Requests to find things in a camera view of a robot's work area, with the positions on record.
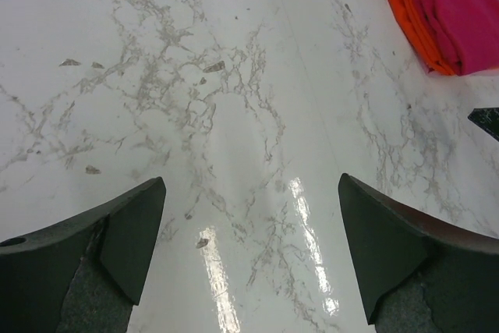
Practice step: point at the magenta t shirt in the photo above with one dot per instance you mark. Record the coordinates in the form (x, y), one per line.
(466, 31)

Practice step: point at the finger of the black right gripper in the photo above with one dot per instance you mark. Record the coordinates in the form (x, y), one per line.
(486, 118)

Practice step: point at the folded orange t shirt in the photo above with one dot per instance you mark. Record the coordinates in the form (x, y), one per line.
(418, 35)

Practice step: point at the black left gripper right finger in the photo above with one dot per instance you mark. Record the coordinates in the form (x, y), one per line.
(417, 273)

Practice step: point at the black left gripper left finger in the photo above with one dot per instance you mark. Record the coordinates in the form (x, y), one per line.
(86, 273)

